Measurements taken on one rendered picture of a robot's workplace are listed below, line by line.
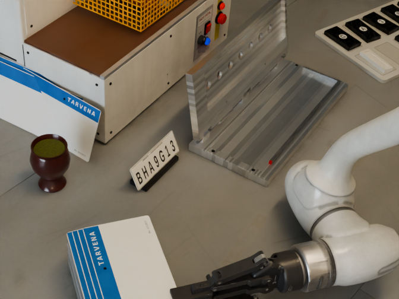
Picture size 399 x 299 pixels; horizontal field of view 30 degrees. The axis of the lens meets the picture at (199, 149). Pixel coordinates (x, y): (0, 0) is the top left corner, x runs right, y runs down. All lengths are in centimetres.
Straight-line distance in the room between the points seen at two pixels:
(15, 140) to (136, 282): 56
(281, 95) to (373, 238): 60
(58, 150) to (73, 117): 14
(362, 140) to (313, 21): 93
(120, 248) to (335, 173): 43
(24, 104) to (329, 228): 77
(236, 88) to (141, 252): 56
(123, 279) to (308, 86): 82
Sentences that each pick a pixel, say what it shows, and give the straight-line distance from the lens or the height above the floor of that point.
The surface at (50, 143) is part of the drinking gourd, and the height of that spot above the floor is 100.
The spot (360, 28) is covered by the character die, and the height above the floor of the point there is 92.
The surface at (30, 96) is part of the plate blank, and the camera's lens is 176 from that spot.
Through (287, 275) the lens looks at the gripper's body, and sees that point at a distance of 135.
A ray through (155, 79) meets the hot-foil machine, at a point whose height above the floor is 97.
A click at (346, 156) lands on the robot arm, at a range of 141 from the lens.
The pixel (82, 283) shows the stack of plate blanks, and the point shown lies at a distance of 135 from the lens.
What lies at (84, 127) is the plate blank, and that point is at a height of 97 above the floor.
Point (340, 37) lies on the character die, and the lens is 215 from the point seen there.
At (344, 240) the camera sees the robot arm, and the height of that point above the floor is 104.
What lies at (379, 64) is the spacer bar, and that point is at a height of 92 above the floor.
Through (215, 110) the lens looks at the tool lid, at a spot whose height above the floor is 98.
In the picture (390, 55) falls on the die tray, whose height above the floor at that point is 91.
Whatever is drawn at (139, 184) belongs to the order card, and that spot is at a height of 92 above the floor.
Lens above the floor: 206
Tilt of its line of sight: 42 degrees down
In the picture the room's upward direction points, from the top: 5 degrees clockwise
